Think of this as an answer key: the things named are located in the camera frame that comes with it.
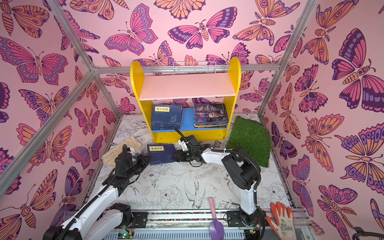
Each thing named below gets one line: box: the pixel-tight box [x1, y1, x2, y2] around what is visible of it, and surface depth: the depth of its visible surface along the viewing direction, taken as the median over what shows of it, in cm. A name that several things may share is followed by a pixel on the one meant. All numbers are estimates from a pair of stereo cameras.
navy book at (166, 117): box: [151, 104, 183, 131], surface depth 94 cm
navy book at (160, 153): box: [147, 143, 176, 165], surface depth 91 cm
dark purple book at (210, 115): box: [193, 103, 229, 129], surface depth 94 cm
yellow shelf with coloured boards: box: [130, 57, 241, 144], surface depth 94 cm
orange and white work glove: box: [266, 201, 297, 240], surface depth 73 cm
